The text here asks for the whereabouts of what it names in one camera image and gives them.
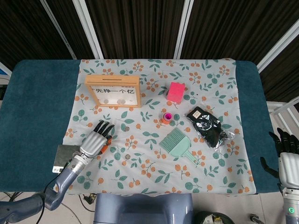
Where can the blue grey robot torso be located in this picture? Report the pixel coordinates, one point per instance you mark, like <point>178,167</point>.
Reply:
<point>140,210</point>

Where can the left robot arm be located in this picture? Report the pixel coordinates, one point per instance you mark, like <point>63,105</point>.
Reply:
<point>70,175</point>

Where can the black socks in plastic bag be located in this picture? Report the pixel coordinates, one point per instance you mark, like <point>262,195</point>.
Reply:
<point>208,126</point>

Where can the mint green brush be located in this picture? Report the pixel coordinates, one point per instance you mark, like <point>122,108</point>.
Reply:
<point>171,138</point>

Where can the black power plug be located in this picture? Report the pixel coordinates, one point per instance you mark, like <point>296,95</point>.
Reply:
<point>90,199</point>

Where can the orange nested cup stack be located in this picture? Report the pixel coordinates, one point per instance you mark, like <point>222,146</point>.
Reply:
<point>166,117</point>

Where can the white blue equipment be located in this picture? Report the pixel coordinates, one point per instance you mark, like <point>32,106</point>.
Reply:
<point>3,70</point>

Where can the black bin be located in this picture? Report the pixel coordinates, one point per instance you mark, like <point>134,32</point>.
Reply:
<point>203,218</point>

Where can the wooden frame money box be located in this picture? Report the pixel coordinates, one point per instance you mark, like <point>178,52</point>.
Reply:
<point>112,80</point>

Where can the teal padded table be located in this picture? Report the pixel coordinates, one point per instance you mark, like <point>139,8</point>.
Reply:
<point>35,105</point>

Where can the silver digital scale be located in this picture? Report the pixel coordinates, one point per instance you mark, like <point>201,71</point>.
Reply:
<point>65,154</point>

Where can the grey metal fitting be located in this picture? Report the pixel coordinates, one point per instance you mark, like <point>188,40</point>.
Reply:
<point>254,219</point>

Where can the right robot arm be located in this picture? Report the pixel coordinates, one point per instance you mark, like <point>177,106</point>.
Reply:
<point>290,205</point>

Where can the pink foam cube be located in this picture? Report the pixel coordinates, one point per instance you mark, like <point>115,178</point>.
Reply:
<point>175,92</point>

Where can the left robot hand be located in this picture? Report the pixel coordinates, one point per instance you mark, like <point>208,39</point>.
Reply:
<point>92,143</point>

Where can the floral print tablecloth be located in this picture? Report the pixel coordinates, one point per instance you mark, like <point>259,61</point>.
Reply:
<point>210,168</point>

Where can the white metal rack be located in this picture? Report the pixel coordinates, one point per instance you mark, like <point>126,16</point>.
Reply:
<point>270,106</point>

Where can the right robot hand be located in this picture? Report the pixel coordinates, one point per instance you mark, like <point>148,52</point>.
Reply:
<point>289,168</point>

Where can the white partition post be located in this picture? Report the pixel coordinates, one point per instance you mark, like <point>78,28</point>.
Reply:
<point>278,50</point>
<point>61,32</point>
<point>87,28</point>
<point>183,28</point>

